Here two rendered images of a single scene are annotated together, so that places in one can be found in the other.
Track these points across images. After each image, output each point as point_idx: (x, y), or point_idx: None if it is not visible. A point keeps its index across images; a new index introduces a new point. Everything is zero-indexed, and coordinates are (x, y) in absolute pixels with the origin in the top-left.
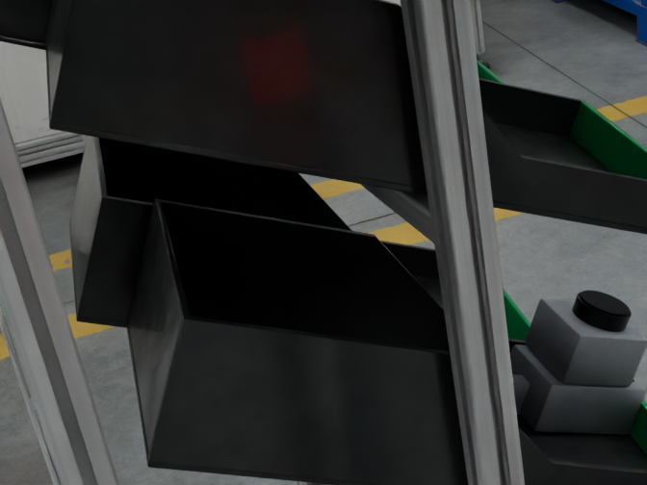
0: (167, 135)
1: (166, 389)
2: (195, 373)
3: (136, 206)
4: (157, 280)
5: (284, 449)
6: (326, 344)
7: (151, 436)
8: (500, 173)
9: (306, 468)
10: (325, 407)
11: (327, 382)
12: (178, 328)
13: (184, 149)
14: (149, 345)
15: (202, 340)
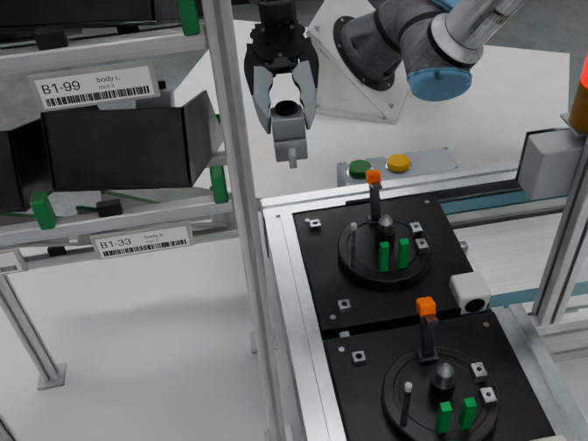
0: (169, 15)
1: (186, 145)
2: (189, 132)
3: (20, 129)
4: (104, 131)
5: (201, 156)
6: (197, 100)
7: (184, 175)
8: (198, 3)
9: (204, 161)
10: (201, 129)
11: (199, 117)
12: (178, 115)
13: (171, 21)
14: (128, 158)
15: (187, 115)
